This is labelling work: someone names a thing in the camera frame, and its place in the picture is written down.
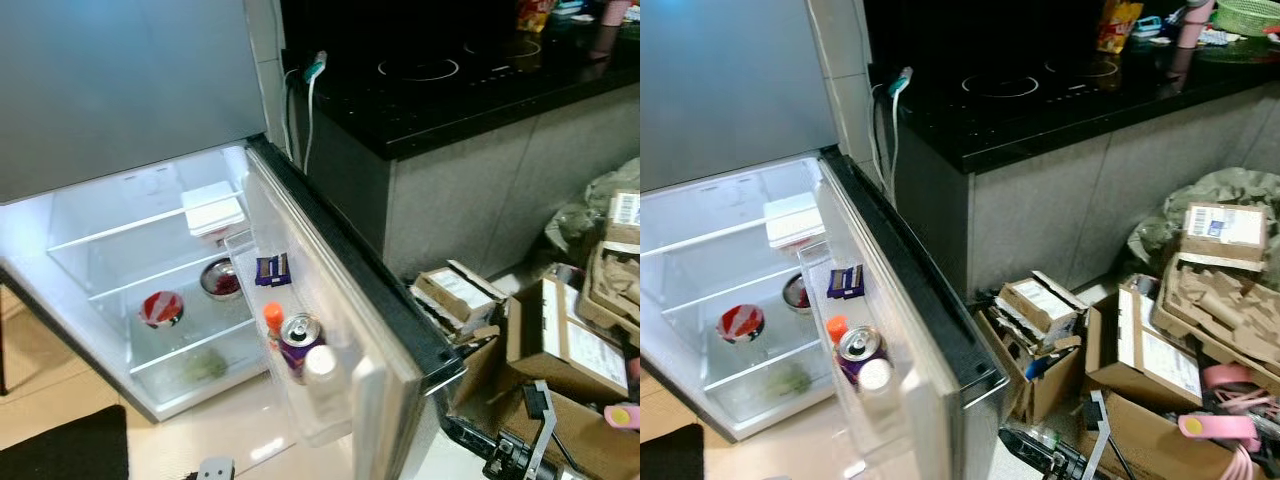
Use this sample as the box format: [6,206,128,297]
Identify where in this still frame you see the silver fridge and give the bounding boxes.
[640,0,871,443]
[0,0,301,423]

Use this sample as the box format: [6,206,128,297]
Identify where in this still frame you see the red white covered bowl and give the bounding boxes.
[140,291,185,330]
[717,304,766,345]

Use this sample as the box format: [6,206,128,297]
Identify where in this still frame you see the medium labelled cardboard box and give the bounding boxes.
[1085,285,1207,407]
[505,278,632,402]

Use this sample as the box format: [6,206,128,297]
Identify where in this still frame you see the yellow red snack bag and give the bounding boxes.
[1097,0,1145,55]
[515,0,557,35]

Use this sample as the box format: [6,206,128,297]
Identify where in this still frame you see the clear bottle white cap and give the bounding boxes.
[857,359,903,451]
[303,345,352,441]

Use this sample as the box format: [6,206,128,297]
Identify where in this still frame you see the steel bowl with red food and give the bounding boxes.
[200,257,243,301]
[782,273,813,314]

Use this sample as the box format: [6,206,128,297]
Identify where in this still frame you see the dark blue snack packet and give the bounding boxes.
[827,265,866,300]
[254,253,293,288]

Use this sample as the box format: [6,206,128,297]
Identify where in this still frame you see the white cable teal plug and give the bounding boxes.
[868,66,915,193]
[283,50,329,177]

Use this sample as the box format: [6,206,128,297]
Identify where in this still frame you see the green leafy vegetable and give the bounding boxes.
[183,350,229,385]
[765,363,813,399]

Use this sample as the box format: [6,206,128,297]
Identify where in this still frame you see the crumpled grey green paper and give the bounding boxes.
[1128,167,1280,293]
[545,158,641,267]

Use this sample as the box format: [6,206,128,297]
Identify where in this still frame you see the purple drink can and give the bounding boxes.
[279,313,326,383]
[836,326,889,387]

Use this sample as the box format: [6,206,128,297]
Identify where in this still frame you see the white food container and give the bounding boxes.
[182,182,247,239]

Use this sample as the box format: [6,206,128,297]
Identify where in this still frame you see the small black floor mat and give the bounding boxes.
[0,405,129,480]
[640,425,705,480]

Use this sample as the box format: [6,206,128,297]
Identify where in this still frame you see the small labelled cardboard box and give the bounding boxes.
[411,261,507,342]
[985,271,1087,352]

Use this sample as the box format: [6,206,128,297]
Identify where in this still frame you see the green plastic basket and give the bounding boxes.
[1210,0,1280,39]

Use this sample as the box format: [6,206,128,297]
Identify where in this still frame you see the silver fridge door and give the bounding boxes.
[225,135,469,480]
[800,148,1011,480]

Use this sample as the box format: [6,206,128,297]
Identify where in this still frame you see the cardboard box with brown paper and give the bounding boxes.
[583,190,641,347]
[1150,203,1280,373]

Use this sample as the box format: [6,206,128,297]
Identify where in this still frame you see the black top kitchen counter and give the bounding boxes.
[865,0,1280,301]
[283,0,641,287]

